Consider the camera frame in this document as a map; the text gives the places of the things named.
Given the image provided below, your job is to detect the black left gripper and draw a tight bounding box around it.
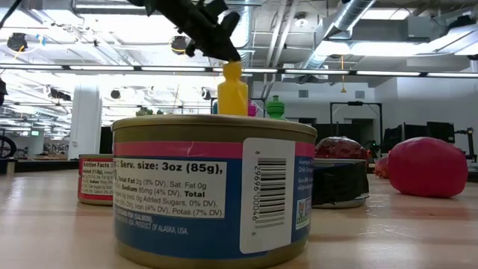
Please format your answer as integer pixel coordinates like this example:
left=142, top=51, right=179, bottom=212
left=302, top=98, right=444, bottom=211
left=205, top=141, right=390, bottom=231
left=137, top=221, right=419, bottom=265
left=146, top=0, right=243, bottom=63

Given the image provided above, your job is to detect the yellow plastic bottle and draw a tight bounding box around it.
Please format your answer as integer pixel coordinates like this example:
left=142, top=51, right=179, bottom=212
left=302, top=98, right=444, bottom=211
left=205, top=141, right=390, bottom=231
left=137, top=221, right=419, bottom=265
left=217, top=61, right=249, bottom=116

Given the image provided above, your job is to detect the green plastic bottle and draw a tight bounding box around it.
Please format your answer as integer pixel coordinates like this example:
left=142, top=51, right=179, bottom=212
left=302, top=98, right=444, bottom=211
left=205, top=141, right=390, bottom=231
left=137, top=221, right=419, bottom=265
left=265, top=94, right=288, bottom=122

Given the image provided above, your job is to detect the dark maroon toy fruit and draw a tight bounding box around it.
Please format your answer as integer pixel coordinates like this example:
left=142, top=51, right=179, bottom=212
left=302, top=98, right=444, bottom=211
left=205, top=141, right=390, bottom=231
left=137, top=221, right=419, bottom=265
left=314, top=136, right=369, bottom=161

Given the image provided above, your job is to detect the red label food can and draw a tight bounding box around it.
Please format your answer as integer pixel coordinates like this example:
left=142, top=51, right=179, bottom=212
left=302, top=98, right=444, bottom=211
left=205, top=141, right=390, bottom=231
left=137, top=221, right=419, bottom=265
left=76, top=153, right=114, bottom=207

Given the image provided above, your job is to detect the black label food can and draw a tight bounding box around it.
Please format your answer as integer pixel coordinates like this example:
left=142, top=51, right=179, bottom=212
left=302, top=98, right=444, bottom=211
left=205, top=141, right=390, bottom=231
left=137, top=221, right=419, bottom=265
left=311, top=158, right=370, bottom=210

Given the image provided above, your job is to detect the blue label salmon can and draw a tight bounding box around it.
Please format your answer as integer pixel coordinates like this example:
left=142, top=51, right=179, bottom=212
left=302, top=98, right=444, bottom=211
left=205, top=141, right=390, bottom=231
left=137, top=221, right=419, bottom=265
left=110, top=114, right=319, bottom=269

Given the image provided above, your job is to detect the white pillar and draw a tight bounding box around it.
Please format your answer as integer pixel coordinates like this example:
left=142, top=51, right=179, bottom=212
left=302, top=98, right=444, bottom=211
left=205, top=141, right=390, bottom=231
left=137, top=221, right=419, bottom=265
left=68, top=84, right=103, bottom=161

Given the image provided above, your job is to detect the black computer monitor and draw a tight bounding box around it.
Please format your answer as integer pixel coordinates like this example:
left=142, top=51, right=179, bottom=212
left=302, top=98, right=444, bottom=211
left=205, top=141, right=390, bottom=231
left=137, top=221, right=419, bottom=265
left=383, top=125, right=404, bottom=153
left=426, top=120, right=456, bottom=144
left=403, top=123, right=427, bottom=142

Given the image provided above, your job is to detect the tiny red toy fruit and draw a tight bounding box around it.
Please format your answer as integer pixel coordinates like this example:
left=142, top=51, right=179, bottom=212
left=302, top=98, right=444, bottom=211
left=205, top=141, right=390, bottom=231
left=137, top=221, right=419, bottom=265
left=373, top=155, right=391, bottom=180

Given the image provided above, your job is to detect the black monitor stand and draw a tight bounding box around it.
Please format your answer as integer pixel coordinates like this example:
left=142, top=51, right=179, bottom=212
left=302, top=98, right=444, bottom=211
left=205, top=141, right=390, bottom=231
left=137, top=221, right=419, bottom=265
left=454, top=126, right=477, bottom=163

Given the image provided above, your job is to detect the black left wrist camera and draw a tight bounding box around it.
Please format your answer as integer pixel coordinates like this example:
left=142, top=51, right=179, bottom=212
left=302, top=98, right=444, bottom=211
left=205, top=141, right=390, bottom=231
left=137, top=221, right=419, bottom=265
left=203, top=0, right=241, bottom=38

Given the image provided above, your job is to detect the long ceiling light rail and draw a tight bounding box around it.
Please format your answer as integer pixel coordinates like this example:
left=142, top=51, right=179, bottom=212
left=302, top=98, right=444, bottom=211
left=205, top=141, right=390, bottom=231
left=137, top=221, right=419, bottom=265
left=0, top=64, right=478, bottom=78

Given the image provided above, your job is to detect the yellow hanging cord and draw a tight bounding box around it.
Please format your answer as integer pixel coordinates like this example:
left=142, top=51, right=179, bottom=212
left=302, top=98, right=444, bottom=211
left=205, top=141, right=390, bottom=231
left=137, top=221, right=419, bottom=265
left=339, top=55, right=347, bottom=94

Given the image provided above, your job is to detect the tall black gantry frame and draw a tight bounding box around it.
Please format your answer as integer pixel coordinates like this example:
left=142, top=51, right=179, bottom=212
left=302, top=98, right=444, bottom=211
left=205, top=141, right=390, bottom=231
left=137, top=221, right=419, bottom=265
left=329, top=100, right=383, bottom=158

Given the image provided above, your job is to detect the thin black overhead cable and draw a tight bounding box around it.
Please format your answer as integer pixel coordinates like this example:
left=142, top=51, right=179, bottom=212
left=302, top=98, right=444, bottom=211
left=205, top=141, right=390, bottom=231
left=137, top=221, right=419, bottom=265
left=0, top=0, right=22, bottom=29

